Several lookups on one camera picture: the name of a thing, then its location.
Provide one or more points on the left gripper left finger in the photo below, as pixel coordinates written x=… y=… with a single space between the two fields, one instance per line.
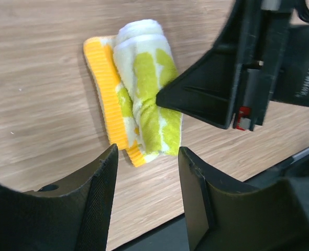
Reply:
x=72 y=213

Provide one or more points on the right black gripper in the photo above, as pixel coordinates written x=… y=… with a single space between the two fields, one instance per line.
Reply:
x=261 y=55

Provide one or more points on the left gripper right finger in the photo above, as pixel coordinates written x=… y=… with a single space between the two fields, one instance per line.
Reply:
x=223 y=213

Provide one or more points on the green yellow patterned towel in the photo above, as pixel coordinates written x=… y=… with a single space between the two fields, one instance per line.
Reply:
x=129 y=69

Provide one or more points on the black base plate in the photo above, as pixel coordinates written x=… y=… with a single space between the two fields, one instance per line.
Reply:
x=173 y=234

